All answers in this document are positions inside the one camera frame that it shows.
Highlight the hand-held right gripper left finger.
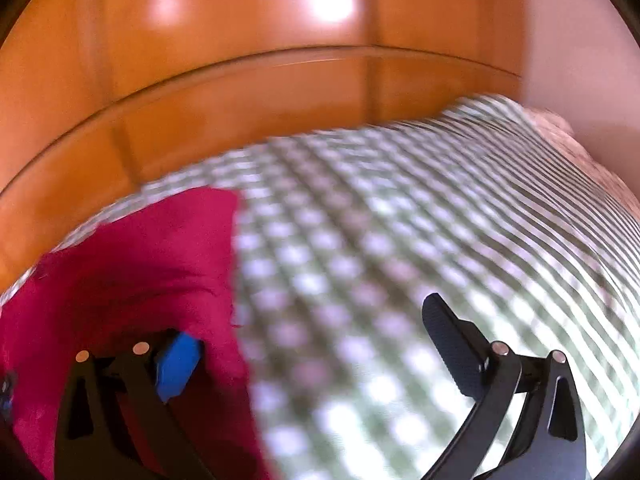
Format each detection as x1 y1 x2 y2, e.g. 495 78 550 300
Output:
54 329 215 480

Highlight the wooden panelled wardrobe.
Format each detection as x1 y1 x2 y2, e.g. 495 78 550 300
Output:
0 0 531 291

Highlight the red fleece sweater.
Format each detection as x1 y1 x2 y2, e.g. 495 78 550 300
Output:
0 187 275 480

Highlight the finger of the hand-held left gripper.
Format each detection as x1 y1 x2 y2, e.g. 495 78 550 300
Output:
0 370 17 418

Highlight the green white checked bedsheet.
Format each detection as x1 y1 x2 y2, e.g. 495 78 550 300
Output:
0 95 640 480

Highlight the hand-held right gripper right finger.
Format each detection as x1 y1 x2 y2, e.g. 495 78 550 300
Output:
421 292 589 480

